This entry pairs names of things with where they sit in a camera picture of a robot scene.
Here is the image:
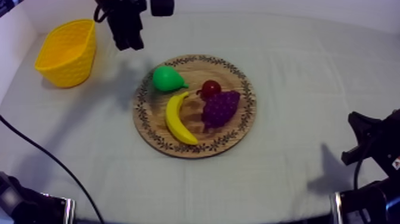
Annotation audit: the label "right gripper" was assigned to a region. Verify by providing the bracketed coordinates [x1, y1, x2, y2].
[340, 108, 400, 180]

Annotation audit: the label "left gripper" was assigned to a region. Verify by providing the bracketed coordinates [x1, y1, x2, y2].
[106, 0, 148, 52]

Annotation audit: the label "yellow plastic basket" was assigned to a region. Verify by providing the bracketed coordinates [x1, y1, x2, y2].
[35, 18, 97, 88]

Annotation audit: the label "green toy pear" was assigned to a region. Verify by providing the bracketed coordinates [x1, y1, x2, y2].
[152, 66, 189, 92]

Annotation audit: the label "round wooden board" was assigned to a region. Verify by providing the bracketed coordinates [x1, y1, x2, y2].
[132, 54, 257, 159]

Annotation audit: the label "silver metal bar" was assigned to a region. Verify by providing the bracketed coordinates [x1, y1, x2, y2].
[63, 197, 76, 224]
[332, 191, 343, 224]

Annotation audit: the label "small red fruit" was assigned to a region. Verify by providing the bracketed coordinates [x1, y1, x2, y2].
[196, 79, 222, 100]

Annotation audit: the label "yellow toy banana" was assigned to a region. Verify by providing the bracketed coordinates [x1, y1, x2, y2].
[165, 91, 199, 146]

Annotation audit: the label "purple toy grapes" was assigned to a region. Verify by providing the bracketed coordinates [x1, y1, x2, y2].
[201, 90, 241, 130]

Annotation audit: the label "black cable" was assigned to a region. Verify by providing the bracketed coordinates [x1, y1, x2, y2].
[353, 139, 376, 190]
[93, 3, 111, 24]
[0, 115, 105, 224]

